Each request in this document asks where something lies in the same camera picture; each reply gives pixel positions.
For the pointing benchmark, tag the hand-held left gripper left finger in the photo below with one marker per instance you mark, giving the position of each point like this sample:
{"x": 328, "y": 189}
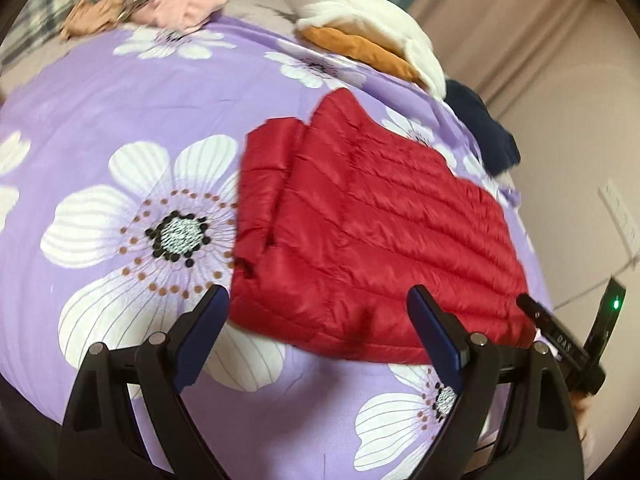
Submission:
{"x": 200, "y": 340}

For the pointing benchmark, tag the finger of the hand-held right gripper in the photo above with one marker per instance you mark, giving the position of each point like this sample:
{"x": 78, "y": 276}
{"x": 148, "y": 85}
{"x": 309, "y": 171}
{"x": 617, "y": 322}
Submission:
{"x": 532, "y": 310}

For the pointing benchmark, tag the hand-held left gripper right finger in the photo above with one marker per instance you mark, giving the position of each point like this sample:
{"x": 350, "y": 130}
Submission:
{"x": 435, "y": 335}

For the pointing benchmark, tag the red down jacket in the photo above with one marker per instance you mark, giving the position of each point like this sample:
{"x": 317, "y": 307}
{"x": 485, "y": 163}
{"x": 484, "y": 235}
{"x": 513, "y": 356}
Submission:
{"x": 375, "y": 220}

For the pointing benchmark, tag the person's right forearm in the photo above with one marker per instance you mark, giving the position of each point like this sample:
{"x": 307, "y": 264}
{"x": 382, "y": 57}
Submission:
{"x": 582, "y": 420}

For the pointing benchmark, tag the navy blue garment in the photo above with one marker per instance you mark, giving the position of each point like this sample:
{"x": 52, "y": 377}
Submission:
{"x": 485, "y": 125}

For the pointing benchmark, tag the purple floral bed sheet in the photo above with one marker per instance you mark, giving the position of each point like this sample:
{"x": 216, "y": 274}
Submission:
{"x": 100, "y": 110}

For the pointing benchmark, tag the beige curtain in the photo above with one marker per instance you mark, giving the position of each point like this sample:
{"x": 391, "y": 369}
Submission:
{"x": 500, "y": 20}

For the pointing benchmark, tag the mustard orange garment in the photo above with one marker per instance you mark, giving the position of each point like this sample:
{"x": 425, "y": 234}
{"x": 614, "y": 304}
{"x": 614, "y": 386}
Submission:
{"x": 350, "y": 45}

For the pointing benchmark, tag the white fleece garment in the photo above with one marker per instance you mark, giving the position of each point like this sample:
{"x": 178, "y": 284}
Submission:
{"x": 350, "y": 5}

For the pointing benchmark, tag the tan garment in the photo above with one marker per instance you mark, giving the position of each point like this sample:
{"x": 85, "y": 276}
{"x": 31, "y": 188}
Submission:
{"x": 95, "y": 15}

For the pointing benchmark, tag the white wall socket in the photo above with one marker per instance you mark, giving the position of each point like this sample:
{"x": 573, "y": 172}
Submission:
{"x": 620, "y": 215}

